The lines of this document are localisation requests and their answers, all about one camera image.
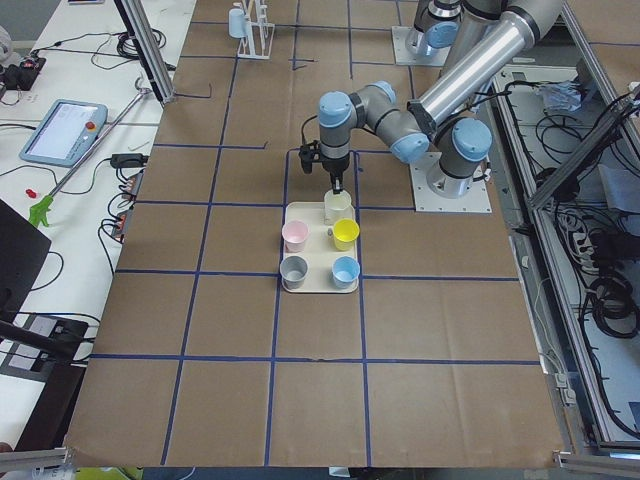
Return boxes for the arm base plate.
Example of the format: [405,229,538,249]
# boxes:
[409,152,492,215]
[391,26,450,68]

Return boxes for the black power adapter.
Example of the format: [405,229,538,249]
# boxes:
[110,153,149,169]

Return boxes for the grey cup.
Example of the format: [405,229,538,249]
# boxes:
[279,255,308,291]

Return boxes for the blue teach pendant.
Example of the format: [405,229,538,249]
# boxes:
[19,99,108,167]

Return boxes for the reacher grabber tool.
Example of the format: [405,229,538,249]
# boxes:
[29,76,152,228]

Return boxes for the cream white cup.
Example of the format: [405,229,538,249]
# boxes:
[324,190,352,225]

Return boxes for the white wire cup rack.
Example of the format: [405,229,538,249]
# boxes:
[235,0,275,60]

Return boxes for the pink cup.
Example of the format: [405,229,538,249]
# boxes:
[281,220,310,253]

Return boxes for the yellow cup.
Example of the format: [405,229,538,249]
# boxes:
[332,218,360,251]

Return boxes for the cream plastic tray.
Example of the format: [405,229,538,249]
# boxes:
[282,202,359,294]

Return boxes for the light blue cup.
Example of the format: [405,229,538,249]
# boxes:
[228,8,246,39]
[332,256,360,290]

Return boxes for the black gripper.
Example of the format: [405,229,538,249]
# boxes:
[320,143,350,195]

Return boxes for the aluminium frame post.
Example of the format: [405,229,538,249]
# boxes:
[114,0,175,105]

